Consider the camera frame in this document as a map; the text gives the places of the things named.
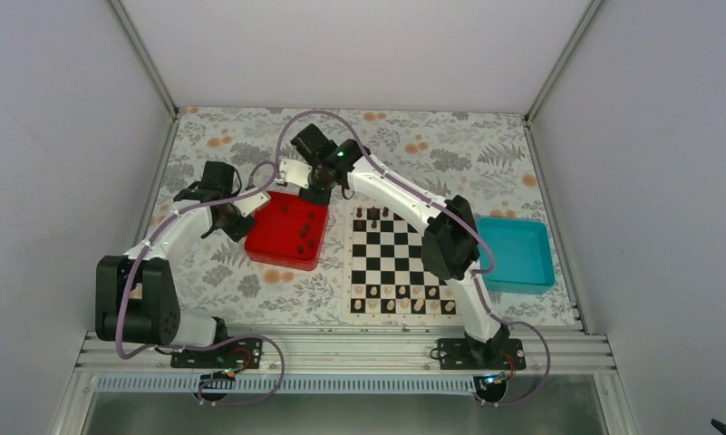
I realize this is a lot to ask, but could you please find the red plastic tray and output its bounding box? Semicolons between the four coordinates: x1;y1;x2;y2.
244;191;328;271

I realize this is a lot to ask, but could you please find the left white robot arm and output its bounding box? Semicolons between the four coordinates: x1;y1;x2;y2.
95;161;270;367

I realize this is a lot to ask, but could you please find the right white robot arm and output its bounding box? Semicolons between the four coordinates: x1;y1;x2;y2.
280;124;509;369

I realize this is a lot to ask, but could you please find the black white chessboard mat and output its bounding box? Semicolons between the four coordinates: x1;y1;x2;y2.
342;204;462;325

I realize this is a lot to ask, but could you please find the floral patterned table mat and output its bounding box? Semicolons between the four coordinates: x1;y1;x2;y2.
151;106;549;326

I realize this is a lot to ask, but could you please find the teal plastic tray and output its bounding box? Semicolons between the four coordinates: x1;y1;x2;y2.
477;217;557;295

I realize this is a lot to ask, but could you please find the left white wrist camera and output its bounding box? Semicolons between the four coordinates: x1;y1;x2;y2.
233;188;271;217

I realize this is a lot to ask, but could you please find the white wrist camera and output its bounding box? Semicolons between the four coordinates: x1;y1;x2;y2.
233;188;271;217
276;159;313;189

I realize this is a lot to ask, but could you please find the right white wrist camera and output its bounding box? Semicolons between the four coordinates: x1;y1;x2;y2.
276;159;313;189

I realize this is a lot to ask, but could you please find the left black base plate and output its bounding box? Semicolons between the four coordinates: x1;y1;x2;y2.
170;337;263;370

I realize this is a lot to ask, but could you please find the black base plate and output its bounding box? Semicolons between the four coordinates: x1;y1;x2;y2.
430;338;527;371
170;337;263;370

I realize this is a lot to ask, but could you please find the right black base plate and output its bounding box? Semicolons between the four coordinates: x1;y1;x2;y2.
430;338;527;371

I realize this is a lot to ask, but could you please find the left aluminium corner post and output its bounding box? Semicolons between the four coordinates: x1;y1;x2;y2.
106;0;179;118

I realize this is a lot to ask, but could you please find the aluminium corner post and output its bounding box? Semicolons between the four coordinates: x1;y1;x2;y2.
525;0;605;128
106;0;179;118

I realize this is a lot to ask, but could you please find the aluminium front rail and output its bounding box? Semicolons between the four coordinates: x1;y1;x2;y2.
75;326;617;375

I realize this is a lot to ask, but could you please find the right aluminium corner post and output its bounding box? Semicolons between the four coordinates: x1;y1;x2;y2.
525;0;605;128

